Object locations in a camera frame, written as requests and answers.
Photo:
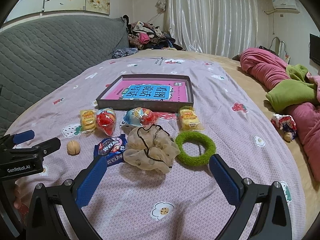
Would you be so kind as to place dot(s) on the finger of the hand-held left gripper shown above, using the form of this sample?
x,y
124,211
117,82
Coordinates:
x,y
48,145
23,135

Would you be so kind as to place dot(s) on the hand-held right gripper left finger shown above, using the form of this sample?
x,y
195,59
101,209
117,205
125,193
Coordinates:
x,y
91,182

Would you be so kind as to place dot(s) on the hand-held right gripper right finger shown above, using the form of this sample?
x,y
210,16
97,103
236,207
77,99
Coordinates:
x,y
223,182

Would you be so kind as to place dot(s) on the blue cookie packet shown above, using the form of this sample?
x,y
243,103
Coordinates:
x,y
112,147

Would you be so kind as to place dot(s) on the yellow cake packet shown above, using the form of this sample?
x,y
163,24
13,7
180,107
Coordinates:
x,y
190,121
88,121

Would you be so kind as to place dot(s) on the beige dotted mesh scrunchie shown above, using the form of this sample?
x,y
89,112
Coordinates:
x,y
140,155

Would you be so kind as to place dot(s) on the blue and red snack packet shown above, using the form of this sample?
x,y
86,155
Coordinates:
x,y
140,116

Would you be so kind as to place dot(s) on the grey shallow cardboard box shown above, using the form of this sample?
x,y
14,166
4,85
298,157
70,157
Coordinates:
x,y
140,106

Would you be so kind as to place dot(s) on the person's left hand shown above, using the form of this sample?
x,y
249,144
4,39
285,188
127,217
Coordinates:
x,y
18,195

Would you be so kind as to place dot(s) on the pink strawberry printed bedsheet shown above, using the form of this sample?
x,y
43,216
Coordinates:
x,y
150,192

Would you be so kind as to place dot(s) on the tan bed cover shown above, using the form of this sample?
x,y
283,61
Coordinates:
x,y
262,130

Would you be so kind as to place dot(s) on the grey quilted headboard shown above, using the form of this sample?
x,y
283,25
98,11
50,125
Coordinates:
x,y
50,55

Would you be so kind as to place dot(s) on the red and white snack packet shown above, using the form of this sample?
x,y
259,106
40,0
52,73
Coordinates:
x,y
285,122

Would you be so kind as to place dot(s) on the green blanket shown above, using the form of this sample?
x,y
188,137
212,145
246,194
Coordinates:
x,y
287,95

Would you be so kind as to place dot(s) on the blue patterned cloth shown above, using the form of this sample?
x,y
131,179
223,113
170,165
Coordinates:
x,y
123,53

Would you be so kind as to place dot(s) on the pink blanket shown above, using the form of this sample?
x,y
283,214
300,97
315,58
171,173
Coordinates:
x,y
265,67

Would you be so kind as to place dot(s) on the brown cloth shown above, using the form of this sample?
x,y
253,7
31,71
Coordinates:
x,y
236,57

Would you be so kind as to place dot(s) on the black green patterned item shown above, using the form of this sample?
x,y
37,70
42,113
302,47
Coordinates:
x,y
267,48

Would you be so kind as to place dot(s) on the white metal chair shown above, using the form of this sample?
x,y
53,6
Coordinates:
x,y
281,47

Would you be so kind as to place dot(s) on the pile of clothes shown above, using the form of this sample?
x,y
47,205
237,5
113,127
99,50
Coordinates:
x,y
150,36

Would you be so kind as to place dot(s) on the black television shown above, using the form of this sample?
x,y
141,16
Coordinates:
x,y
315,48

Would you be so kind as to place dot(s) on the white curtain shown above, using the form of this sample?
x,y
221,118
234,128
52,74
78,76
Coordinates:
x,y
212,17

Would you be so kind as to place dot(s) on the white air conditioner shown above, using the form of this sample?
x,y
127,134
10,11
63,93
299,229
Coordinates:
x,y
285,5

